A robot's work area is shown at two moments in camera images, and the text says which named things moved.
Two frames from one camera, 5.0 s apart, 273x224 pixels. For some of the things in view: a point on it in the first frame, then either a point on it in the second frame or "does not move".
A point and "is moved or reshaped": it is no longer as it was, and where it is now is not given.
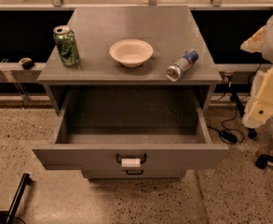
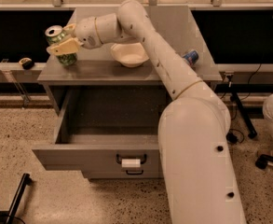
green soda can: [67, 46] is moved or reshaped
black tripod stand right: [252, 133] does not move
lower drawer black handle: [134, 173] does not move
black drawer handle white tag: [130, 161] does not move
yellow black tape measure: [26, 63] does not move
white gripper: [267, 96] to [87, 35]
